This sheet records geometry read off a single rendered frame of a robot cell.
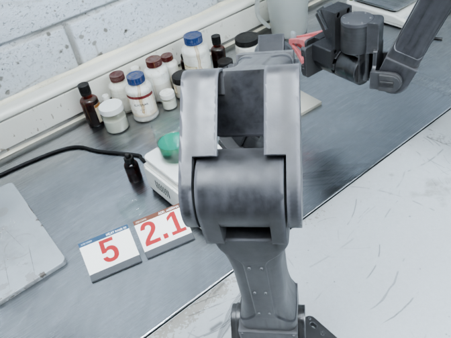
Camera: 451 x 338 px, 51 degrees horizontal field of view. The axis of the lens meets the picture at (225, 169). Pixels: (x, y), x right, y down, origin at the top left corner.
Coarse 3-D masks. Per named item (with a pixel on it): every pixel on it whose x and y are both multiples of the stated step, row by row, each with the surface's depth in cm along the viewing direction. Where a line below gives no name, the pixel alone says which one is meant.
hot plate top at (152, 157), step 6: (156, 150) 91; (144, 156) 90; (150, 156) 90; (156, 156) 90; (150, 162) 89; (156, 162) 88; (162, 162) 88; (156, 168) 87; (162, 168) 87; (168, 168) 86; (174, 168) 86; (168, 174) 85; (174, 174) 85; (174, 180) 84
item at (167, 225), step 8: (160, 216) 85; (168, 216) 85; (176, 216) 85; (144, 224) 84; (152, 224) 84; (160, 224) 84; (168, 224) 85; (176, 224) 85; (184, 224) 85; (144, 232) 84; (152, 232) 84; (160, 232) 84; (168, 232) 84; (176, 232) 85; (144, 240) 83; (152, 240) 84; (160, 240) 84
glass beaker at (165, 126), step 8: (168, 112) 86; (176, 112) 86; (152, 120) 85; (160, 120) 86; (168, 120) 87; (176, 120) 87; (152, 128) 84; (160, 128) 87; (168, 128) 88; (176, 128) 88; (160, 136) 82; (168, 136) 82; (176, 136) 83; (160, 144) 84; (168, 144) 83; (176, 144) 84; (160, 152) 86; (168, 152) 84; (176, 152) 85; (168, 160) 86; (176, 160) 86
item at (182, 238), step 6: (138, 234) 84; (180, 234) 85; (186, 234) 85; (192, 234) 85; (168, 240) 84; (174, 240) 84; (180, 240) 84; (186, 240) 84; (150, 246) 83; (156, 246) 84; (162, 246) 83; (168, 246) 83; (174, 246) 83; (150, 252) 83; (156, 252) 83; (162, 252) 83
